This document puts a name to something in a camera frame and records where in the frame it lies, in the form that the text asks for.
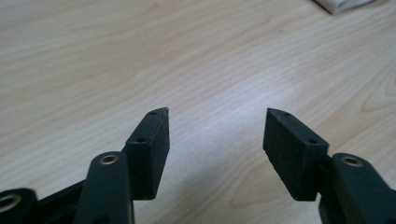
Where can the white cloth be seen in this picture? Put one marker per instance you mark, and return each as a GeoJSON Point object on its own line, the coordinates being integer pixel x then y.
{"type": "Point", "coordinates": [341, 4]}

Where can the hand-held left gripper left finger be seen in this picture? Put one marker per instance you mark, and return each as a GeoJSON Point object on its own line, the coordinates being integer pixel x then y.
{"type": "Point", "coordinates": [149, 161]}

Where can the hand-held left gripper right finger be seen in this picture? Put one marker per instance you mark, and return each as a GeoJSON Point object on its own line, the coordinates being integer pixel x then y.
{"type": "Point", "coordinates": [292, 161]}

